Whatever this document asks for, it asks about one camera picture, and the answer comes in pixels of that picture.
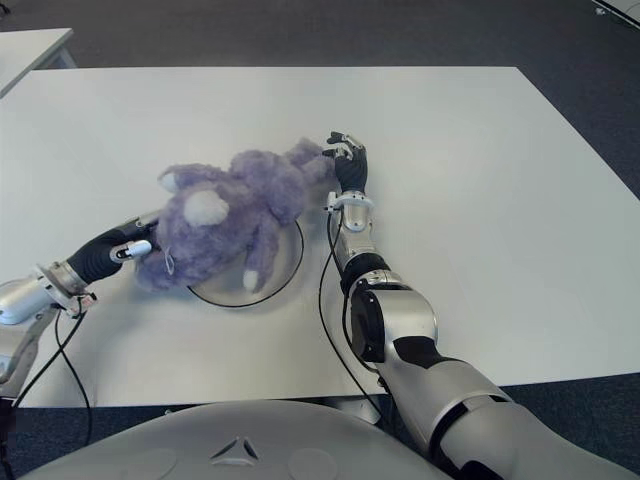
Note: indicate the white plate with black rim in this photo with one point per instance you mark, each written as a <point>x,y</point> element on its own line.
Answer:
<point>280,270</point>

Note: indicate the white side table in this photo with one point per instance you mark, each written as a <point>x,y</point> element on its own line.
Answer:
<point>32,50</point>

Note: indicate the purple plush doll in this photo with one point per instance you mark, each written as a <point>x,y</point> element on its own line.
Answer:
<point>225,225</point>

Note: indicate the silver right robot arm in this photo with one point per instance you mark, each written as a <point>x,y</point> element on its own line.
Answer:
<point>405,320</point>

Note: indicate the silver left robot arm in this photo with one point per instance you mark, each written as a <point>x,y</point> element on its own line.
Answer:
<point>30,310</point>

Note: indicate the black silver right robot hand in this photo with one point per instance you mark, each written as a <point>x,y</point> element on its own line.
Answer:
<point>352,170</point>

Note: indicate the grey robot torso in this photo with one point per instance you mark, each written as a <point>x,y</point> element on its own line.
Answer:
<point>240,440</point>

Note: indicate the grey table leg bracket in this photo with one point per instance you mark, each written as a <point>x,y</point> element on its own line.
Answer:
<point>360,407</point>

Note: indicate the small white floor object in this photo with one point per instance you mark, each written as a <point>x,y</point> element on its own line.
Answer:
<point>617,9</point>

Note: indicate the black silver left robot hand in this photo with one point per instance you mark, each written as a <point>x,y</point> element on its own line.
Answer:
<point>105,252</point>

